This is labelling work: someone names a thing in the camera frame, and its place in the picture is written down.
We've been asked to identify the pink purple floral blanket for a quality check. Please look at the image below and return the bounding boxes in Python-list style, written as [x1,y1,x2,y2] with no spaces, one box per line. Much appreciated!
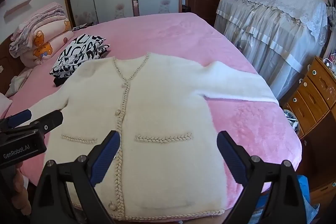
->
[9,2,67,58]

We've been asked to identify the person's left hand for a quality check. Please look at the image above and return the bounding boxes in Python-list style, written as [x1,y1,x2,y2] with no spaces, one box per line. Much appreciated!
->
[13,163,29,217]

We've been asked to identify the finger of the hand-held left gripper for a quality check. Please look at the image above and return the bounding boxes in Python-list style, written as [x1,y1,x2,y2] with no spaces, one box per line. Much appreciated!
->
[29,110,64,135]
[0,109,33,132]

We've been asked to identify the blue plastic bag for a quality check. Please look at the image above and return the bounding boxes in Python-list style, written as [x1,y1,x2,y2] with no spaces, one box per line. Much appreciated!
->
[247,174,321,224]

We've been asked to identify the pink bear print quilt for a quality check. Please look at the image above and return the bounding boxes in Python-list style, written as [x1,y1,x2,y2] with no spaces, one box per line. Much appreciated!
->
[20,18,76,67]

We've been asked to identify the black and white printed garment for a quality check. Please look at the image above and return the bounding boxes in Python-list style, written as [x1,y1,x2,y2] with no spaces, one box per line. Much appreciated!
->
[50,34,111,77]

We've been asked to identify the wooden drawer cabinet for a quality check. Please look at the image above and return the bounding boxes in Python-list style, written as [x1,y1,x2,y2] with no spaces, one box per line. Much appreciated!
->
[282,56,336,210]

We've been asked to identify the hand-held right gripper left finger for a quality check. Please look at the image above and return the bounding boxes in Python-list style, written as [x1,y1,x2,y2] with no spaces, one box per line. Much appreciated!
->
[31,130,121,224]

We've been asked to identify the pink bed blanket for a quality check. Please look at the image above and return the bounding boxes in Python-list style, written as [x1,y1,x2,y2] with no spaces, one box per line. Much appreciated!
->
[5,12,302,193]

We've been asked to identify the cream fuzzy cardigan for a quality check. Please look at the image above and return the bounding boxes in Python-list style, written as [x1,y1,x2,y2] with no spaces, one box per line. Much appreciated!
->
[28,52,279,222]

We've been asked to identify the white crumpled cloth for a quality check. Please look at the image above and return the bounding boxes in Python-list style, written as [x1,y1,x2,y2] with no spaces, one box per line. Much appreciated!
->
[5,67,34,98]

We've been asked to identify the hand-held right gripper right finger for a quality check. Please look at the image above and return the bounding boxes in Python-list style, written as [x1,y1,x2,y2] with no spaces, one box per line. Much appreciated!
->
[216,131,307,224]

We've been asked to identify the pink wall shelf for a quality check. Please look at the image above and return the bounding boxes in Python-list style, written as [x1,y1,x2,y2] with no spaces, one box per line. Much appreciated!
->
[4,0,34,17]

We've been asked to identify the pale pink pillow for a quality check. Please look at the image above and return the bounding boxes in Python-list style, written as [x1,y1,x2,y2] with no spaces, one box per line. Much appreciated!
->
[0,93,13,120]

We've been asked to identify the brown wooden headboard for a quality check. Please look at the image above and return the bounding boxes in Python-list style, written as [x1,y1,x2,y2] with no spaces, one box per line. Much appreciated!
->
[0,35,34,94]

